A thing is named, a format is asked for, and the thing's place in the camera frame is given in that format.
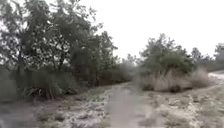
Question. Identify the dense green bushes and trees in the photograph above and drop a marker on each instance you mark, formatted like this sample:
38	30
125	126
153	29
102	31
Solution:
53	53

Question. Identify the green bush with dry grass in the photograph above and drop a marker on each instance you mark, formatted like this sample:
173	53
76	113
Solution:
168	66

